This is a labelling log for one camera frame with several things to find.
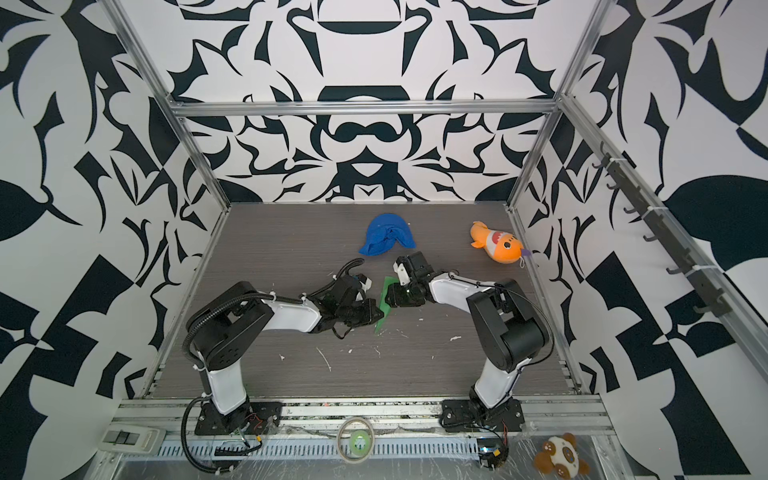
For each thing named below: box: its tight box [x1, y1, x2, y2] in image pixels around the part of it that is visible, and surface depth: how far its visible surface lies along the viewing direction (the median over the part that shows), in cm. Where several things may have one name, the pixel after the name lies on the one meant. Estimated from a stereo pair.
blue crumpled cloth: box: [358, 213, 417, 256], surface depth 107 cm
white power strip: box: [98, 424, 167, 454], surface depth 70 cm
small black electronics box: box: [477, 438, 509, 470], surface depth 73 cm
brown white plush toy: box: [534, 432, 590, 480], surface depth 69 cm
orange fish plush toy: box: [470, 221, 525, 265], surface depth 101 cm
